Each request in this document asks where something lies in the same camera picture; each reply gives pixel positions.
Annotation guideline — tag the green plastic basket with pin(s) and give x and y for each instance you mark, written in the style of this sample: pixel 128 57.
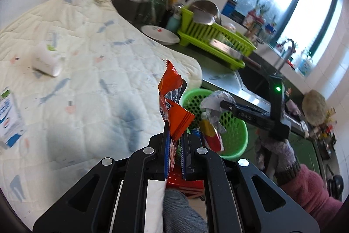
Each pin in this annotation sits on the green plastic basket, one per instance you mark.
pixel 237 140

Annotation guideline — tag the red plastic stool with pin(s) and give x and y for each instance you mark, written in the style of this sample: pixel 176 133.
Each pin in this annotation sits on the red plastic stool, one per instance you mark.
pixel 188 186

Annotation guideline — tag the person's right hand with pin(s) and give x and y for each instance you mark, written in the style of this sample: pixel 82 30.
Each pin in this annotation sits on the person's right hand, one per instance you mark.
pixel 280 156

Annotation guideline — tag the potted green plants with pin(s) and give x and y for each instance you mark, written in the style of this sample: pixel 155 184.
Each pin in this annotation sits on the potted green plants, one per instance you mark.
pixel 255 17

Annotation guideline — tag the steel cleaver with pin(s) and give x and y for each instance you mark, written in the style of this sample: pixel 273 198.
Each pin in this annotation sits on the steel cleaver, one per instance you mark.
pixel 226 48

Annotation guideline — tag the cream quilted blanket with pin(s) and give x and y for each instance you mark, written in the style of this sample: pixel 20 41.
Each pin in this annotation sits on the cream quilted blanket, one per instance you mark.
pixel 95 72

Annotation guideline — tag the blue and white milk carton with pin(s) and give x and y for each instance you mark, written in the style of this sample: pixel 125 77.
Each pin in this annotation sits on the blue and white milk carton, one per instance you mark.
pixel 11 118

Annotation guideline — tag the orange snack wrapper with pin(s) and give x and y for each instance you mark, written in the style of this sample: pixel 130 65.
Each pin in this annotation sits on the orange snack wrapper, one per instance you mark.
pixel 174 115

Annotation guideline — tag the white plate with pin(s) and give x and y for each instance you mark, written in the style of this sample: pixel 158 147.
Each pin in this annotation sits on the white plate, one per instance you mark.
pixel 160 34

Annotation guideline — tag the teal bottle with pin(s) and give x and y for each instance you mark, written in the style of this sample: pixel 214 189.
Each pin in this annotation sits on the teal bottle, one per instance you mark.
pixel 173 24

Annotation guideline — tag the metal faucet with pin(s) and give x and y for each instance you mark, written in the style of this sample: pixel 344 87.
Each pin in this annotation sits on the metal faucet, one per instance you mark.
pixel 286 52

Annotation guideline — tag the red and yellow snack packet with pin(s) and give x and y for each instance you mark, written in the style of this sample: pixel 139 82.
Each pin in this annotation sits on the red and yellow snack packet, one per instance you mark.
pixel 211 134

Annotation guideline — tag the white yogurt cup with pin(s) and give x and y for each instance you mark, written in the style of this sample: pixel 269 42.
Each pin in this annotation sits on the white yogurt cup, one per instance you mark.
pixel 46 59

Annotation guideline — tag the grey paper wrapper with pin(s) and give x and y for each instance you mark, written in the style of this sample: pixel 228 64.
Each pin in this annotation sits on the grey paper wrapper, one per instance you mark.
pixel 215 104

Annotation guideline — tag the round beige scrub sponge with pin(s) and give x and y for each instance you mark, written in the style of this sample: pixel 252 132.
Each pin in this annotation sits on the round beige scrub sponge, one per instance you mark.
pixel 313 107

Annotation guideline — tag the person's right forearm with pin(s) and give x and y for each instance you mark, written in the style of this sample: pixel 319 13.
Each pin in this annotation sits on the person's right forearm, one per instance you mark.
pixel 308 189

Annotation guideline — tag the person's grey trouser leg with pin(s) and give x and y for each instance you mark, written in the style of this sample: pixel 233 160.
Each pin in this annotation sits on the person's grey trouser leg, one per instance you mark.
pixel 180 214

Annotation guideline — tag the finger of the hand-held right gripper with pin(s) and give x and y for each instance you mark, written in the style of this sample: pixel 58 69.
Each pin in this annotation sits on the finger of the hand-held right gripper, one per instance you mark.
pixel 245 113

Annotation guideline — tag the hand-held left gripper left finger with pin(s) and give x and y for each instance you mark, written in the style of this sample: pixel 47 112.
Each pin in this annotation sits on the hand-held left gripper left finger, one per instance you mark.
pixel 165 151

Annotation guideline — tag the black frying pan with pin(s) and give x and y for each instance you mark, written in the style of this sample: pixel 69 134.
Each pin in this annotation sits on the black frying pan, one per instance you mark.
pixel 335 181

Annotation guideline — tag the steel sink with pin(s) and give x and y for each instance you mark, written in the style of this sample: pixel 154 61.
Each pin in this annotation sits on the steel sink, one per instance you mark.
pixel 253 83

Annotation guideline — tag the blue box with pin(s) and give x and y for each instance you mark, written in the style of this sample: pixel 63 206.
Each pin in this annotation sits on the blue box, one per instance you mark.
pixel 229 9

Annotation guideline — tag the green dish rack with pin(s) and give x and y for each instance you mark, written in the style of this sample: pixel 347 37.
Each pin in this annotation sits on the green dish rack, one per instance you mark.
pixel 207 33

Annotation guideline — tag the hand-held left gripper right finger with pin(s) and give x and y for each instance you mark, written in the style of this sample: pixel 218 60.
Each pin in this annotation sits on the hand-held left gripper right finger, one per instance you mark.
pixel 183 156

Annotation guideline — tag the metal bowl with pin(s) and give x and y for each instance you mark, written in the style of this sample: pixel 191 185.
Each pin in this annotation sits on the metal bowl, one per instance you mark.
pixel 204 7

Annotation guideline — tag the dark utensil holder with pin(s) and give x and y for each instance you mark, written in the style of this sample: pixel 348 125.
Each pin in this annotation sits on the dark utensil holder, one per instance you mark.
pixel 148 10

